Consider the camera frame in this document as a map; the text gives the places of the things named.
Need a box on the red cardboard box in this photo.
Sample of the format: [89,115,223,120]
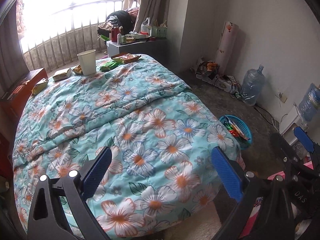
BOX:
[1,68,48,120]

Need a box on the black clothes pile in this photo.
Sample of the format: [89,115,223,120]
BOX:
[97,8,139,37]

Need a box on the white detergent bottle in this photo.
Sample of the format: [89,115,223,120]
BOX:
[140,17,152,36]

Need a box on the red thermos bottle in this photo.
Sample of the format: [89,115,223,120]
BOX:
[111,24,119,42]

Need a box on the orange item pile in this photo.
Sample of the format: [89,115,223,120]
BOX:
[197,61,220,79]

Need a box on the white paper cup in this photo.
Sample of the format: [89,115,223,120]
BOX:
[77,49,97,76]

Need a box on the floral teal quilt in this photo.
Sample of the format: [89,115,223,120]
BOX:
[12,55,243,239]

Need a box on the pink floral blanket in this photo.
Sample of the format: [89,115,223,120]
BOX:
[238,160,315,239]

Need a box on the dark grey cabinet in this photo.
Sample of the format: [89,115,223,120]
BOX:
[106,39,169,64]

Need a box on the wall power socket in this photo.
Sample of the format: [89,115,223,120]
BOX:
[276,92,287,103]

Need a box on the blue jug on dispenser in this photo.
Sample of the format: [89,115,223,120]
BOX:
[298,83,319,122]

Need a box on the green plastic basket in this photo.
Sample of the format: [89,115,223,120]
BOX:
[151,27,168,38]

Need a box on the pink rolled wallpaper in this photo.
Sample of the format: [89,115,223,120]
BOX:
[215,21,239,75]

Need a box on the colourful snack wrapper in basket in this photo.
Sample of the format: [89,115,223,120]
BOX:
[222,118,249,141]

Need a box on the empty blue water jug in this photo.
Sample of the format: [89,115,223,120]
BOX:
[241,65,265,106]

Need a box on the white water dispenser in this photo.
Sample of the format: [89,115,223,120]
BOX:
[279,105,308,146]

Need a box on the green snack wrapper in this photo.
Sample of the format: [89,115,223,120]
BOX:
[100,61,121,72]

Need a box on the blue plastic trash basket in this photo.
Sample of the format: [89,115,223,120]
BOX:
[219,115,253,150]

